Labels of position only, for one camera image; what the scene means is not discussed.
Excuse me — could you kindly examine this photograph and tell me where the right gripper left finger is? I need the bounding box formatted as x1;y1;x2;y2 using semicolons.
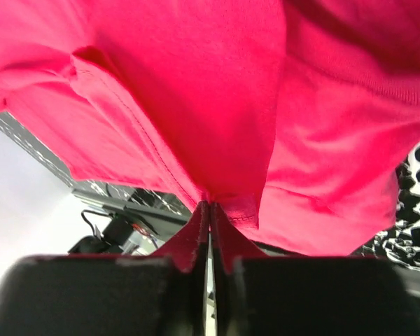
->
0;202;209;335

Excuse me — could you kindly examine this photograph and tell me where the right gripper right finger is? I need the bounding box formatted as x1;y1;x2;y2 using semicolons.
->
209;204;420;335

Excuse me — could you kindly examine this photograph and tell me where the red t-shirt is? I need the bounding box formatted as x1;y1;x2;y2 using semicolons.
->
0;1;420;256

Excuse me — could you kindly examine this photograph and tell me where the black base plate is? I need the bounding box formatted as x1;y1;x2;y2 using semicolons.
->
69;182;191;256

